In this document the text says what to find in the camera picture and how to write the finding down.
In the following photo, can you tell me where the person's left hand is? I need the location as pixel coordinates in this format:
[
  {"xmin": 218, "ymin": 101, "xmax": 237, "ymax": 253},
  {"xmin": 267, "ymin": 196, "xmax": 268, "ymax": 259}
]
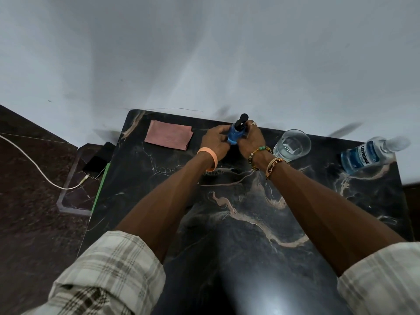
[{"xmin": 200, "ymin": 125, "xmax": 232, "ymax": 158}]

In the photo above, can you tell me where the person's right hand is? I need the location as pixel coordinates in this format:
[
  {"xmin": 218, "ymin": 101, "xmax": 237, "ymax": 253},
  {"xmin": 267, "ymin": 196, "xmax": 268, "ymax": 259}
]
[{"xmin": 236, "ymin": 120, "xmax": 266, "ymax": 159}]

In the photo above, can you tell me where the blue bottle with black pump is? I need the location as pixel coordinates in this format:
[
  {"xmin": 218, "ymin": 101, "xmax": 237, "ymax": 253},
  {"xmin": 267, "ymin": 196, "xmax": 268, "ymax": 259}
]
[{"xmin": 227, "ymin": 113, "xmax": 249, "ymax": 146}]

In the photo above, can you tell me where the person's left forearm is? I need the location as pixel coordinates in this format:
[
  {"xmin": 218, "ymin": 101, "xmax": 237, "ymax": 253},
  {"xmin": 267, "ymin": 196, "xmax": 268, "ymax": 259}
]
[{"xmin": 115, "ymin": 151, "xmax": 217, "ymax": 263}]

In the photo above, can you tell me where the person's right forearm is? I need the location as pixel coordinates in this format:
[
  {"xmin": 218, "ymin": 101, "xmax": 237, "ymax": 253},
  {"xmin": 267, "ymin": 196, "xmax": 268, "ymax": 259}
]
[{"xmin": 253, "ymin": 153, "xmax": 407, "ymax": 277}]

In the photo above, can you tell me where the orange rubber wristband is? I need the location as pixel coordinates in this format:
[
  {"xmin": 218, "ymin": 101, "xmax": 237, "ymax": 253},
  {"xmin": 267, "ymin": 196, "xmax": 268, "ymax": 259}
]
[{"xmin": 196, "ymin": 147, "xmax": 218, "ymax": 172}]

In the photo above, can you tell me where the clear drinking glass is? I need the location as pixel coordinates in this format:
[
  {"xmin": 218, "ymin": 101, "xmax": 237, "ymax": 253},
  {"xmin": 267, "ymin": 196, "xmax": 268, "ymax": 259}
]
[{"xmin": 273, "ymin": 129, "xmax": 312, "ymax": 162}]

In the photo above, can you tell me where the pink folded cloth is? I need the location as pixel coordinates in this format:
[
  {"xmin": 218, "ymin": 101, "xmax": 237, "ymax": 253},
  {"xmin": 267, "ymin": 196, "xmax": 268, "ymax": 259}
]
[{"xmin": 144, "ymin": 120, "xmax": 194, "ymax": 151}]

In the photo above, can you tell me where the clear blue mouthwash bottle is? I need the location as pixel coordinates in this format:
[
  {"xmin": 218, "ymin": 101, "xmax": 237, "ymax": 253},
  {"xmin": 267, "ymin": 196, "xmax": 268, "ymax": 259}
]
[{"xmin": 340, "ymin": 136, "xmax": 411, "ymax": 174}]

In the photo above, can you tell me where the black smartphone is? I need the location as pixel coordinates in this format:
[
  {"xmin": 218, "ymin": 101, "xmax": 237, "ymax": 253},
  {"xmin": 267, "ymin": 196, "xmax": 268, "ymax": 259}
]
[{"xmin": 82, "ymin": 142, "xmax": 116, "ymax": 180}]

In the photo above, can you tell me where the plaid left shirt sleeve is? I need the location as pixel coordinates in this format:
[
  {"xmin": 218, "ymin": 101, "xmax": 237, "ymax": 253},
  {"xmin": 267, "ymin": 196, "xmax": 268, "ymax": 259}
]
[{"xmin": 21, "ymin": 230, "xmax": 166, "ymax": 315}]

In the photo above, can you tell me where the plaid shirt sleeve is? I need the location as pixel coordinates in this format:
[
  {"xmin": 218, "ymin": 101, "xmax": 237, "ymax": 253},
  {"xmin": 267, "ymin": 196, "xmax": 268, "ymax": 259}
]
[
  {"xmin": 21, "ymin": 230, "xmax": 166, "ymax": 315},
  {"xmin": 337, "ymin": 242, "xmax": 420, "ymax": 315}
]

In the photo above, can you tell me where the plaid right shirt sleeve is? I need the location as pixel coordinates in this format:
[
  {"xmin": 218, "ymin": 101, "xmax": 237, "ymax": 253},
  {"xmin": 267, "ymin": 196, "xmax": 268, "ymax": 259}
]
[{"xmin": 337, "ymin": 242, "xmax": 420, "ymax": 315}]

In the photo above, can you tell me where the beaded bracelet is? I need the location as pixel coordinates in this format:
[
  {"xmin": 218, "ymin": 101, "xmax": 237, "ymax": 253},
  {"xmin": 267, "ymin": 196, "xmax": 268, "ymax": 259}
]
[{"xmin": 248, "ymin": 146, "xmax": 273, "ymax": 171}]

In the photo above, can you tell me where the orange thread bracelet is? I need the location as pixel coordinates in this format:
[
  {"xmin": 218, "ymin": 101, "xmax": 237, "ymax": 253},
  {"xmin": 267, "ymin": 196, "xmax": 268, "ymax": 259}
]
[{"xmin": 265, "ymin": 157, "xmax": 289, "ymax": 180}]

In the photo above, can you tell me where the white charging cable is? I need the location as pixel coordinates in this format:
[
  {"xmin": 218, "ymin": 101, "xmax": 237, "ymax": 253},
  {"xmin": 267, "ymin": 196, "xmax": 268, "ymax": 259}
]
[{"xmin": 0, "ymin": 134, "xmax": 90, "ymax": 190}]

